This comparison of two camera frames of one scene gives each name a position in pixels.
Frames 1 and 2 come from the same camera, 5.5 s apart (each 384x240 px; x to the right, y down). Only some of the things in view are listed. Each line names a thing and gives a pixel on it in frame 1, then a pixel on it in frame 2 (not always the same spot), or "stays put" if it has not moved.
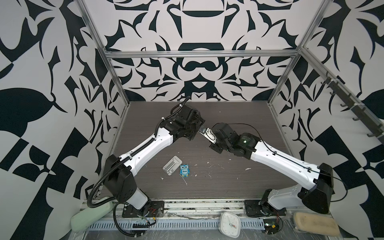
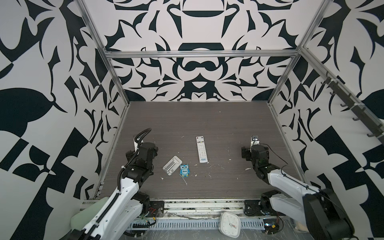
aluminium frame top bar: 183,53 stays put
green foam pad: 86,218 stays put
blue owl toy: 184,170 stays put
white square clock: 229,224 stays put
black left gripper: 198,121 -> 130,157
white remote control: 209,134 -> 202,150
